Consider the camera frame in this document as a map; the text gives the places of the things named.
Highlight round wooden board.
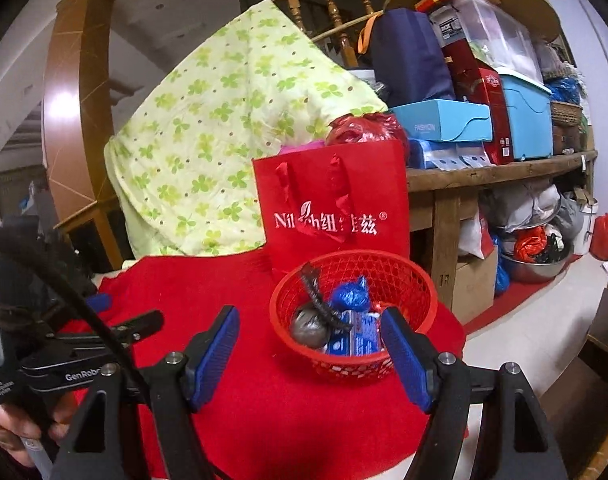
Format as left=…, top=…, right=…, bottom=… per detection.
left=384, top=0, right=563, bottom=44

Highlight pink plastic sheet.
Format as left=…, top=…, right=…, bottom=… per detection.
left=279, top=141, right=329, bottom=155

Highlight light blue storage bin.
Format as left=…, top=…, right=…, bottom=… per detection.
left=499, top=74, right=555, bottom=161

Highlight red gift bag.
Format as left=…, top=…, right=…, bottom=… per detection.
left=251, top=140, right=411, bottom=282

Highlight black braided cable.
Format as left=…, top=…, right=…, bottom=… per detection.
left=0, top=221, right=152, bottom=398

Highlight wicker basket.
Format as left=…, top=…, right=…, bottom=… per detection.
left=550, top=100, right=585, bottom=129

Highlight dark red shiny plastic bag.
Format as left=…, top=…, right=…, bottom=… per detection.
left=325, top=112, right=409, bottom=161

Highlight red floor mat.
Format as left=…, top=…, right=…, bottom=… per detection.
left=464, top=255, right=585, bottom=337

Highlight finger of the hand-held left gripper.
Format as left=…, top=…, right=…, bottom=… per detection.
left=84, top=292, right=113, bottom=315
left=104, top=309, right=165, bottom=347

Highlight grey foil ball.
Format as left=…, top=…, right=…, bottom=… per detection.
left=290, top=302, right=335, bottom=349

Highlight orange plastic bag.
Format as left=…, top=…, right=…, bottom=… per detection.
left=513, top=226, right=550, bottom=263

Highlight blue and white box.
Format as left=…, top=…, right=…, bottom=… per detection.
left=324, top=310, right=391, bottom=357

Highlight white bucket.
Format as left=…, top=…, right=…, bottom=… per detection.
left=574, top=195, right=600, bottom=256

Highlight black strip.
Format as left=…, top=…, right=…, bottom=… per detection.
left=299, top=263, right=355, bottom=334

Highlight light blue flat box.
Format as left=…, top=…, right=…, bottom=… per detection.
left=389, top=99, right=495, bottom=144

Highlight brown cardboard box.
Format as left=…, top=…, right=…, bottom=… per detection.
left=454, top=247, right=500, bottom=326

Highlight dark red carton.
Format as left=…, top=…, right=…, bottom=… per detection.
left=441, top=40, right=515, bottom=166

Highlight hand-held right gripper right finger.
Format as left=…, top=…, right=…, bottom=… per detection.
left=380, top=306, right=570, bottom=480

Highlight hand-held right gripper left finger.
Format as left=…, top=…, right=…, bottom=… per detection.
left=48, top=305, right=242, bottom=480

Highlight red blanket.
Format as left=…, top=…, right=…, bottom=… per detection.
left=58, top=250, right=467, bottom=480

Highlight steel basin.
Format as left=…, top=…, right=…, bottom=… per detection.
left=499, top=247, right=575, bottom=284

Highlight wooden storage shelf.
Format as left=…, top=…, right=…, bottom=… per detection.
left=406, top=150, right=599, bottom=311

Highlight green clover print quilt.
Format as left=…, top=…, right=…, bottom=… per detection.
left=104, top=0, right=389, bottom=259

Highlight clear plastic storage box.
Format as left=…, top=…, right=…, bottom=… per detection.
left=429, top=0, right=545, bottom=86

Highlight navy bag with orange strap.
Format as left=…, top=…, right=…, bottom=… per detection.
left=359, top=8, right=457, bottom=109

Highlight red plastic mesh basket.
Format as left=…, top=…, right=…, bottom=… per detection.
left=269, top=249, right=439, bottom=386

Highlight person's left hand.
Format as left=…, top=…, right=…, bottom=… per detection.
left=0, top=399, right=79, bottom=469

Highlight grey white sacks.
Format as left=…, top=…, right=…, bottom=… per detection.
left=484, top=182, right=565, bottom=234

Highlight small blue plastic bag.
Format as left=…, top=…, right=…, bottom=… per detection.
left=491, top=235, right=513, bottom=296

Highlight blue and white packets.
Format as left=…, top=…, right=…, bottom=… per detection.
left=409, top=139, right=498, bottom=170

